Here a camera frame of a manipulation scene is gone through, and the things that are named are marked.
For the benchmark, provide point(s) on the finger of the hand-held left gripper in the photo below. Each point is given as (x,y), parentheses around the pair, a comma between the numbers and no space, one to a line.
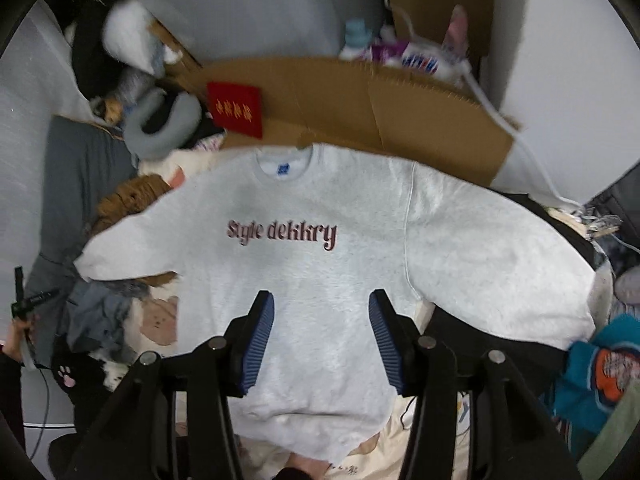
(40,299)

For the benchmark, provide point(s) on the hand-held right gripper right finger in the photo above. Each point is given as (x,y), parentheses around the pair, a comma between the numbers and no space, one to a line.
(385,345)

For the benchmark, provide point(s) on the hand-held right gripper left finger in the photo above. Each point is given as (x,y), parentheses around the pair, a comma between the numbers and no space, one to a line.
(257,345)

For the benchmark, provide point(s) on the light grey printed sweatshirt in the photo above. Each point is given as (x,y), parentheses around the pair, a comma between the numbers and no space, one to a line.
(325,280)

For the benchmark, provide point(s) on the person's left forearm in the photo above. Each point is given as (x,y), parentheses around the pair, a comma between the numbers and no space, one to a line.
(10,400)

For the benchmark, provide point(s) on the person's left hand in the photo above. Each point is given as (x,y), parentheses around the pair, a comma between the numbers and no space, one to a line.
(15,342)

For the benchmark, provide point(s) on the blue denim jeans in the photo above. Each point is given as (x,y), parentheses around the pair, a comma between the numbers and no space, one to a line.
(100,315)

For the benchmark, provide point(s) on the black paw print sock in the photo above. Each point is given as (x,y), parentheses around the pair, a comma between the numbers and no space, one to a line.
(75,365)

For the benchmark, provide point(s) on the cream bear print blanket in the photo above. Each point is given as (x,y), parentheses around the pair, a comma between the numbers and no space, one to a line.
(160,320)

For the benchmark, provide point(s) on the white black furry cloth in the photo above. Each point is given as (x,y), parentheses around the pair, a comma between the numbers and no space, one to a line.
(117,370)

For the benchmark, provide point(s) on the dark grey pillow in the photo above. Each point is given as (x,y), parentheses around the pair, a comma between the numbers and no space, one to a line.
(75,185)

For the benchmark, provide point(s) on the brown shirt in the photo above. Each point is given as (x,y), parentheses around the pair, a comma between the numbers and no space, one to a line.
(130,197)

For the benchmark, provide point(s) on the light grey upholstered headboard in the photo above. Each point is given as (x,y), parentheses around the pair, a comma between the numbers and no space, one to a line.
(25,135)

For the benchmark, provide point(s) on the grey neck pillow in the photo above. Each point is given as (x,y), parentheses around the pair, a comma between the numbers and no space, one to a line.
(150,145)

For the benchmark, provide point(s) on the teal and orange garment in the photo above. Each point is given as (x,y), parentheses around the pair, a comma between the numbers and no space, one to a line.
(585,375)

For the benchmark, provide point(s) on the small teddy bear toy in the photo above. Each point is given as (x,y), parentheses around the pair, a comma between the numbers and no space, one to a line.
(107,107)

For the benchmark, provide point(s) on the colourful patterned cloth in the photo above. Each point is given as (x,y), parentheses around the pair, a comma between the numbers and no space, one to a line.
(207,142)

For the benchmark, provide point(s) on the red velvet certificate folder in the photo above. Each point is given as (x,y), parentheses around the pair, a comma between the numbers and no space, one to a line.
(235,110)

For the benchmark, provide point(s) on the flattened cardboard box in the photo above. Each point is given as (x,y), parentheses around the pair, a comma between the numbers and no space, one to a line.
(350,105)

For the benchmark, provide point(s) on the pale green cloth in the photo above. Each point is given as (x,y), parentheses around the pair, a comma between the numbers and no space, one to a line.
(615,440)

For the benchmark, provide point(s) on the black garment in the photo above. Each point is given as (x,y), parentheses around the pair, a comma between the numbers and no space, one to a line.
(90,55)

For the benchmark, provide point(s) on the pink white cloth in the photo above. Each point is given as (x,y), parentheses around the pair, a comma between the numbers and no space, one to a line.
(630,285)

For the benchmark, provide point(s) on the dark storage box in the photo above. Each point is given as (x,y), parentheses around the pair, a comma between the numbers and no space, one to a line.
(615,195)

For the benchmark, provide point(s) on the white pillow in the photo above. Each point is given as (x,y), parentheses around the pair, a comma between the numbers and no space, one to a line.
(130,30)

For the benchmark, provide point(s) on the purple packet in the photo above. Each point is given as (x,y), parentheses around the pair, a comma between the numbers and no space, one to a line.
(387,52)

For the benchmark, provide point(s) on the blue cap bottle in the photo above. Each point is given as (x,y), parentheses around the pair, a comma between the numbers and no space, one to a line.
(357,40)

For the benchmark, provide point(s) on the pink rabbit toy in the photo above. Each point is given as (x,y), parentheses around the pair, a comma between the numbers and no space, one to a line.
(457,30)

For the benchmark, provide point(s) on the grey mattress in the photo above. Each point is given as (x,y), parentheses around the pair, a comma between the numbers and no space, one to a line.
(250,5)

